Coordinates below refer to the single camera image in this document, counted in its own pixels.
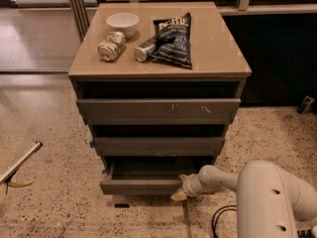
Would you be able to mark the yellow curved piece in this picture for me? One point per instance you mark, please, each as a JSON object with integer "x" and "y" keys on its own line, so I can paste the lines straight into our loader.
{"x": 19, "y": 184}

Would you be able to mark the white bowl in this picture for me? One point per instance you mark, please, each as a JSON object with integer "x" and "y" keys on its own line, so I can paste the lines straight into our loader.
{"x": 126, "y": 23}

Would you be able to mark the green soda can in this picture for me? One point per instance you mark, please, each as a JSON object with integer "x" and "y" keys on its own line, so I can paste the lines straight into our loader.
{"x": 111, "y": 47}

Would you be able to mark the black kettle chips bag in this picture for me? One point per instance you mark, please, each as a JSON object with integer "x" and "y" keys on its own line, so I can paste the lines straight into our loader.
{"x": 173, "y": 36}

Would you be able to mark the grey drawer cabinet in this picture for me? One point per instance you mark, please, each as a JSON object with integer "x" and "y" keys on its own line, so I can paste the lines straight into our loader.
{"x": 219, "y": 69}

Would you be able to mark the grey bottom drawer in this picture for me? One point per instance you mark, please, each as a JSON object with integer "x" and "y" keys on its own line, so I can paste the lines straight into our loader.
{"x": 149, "y": 175}

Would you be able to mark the metal bar on left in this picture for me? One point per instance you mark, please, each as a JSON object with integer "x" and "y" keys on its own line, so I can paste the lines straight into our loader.
{"x": 7, "y": 176}

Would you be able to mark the dark silver can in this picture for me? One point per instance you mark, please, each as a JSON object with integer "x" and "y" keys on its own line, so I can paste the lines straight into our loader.
{"x": 145, "y": 49}

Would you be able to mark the grey middle drawer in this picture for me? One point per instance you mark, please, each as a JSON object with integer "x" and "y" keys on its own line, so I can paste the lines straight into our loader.
{"x": 159, "y": 147}

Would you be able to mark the grey drawer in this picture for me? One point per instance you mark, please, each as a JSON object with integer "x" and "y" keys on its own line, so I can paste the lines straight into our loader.
{"x": 149, "y": 175}
{"x": 159, "y": 147}
{"x": 158, "y": 111}

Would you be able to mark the grey top drawer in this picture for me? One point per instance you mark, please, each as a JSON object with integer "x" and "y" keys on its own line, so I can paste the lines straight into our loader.
{"x": 158, "y": 111}

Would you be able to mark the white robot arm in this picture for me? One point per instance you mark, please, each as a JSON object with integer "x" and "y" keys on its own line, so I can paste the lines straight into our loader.
{"x": 270, "y": 200}

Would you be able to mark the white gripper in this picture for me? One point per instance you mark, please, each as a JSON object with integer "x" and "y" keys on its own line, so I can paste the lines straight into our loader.
{"x": 190, "y": 185}

